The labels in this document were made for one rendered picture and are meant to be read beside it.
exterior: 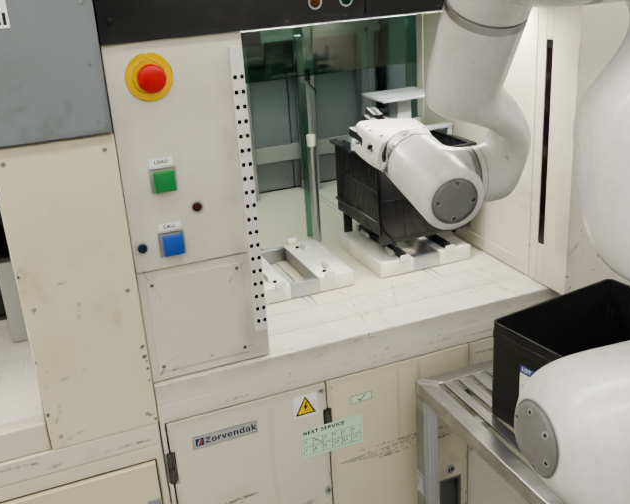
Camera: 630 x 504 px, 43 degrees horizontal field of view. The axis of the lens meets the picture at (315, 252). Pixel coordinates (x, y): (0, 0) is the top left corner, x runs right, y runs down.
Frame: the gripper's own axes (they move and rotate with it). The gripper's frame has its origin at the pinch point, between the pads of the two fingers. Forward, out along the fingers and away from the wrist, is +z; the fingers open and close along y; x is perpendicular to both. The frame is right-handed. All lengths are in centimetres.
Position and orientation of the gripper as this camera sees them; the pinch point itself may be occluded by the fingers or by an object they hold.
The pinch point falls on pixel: (373, 120)
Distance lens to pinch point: 126.6
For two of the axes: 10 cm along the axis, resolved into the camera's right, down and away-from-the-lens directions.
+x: 0.3, -8.8, -4.7
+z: -2.6, -4.6, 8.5
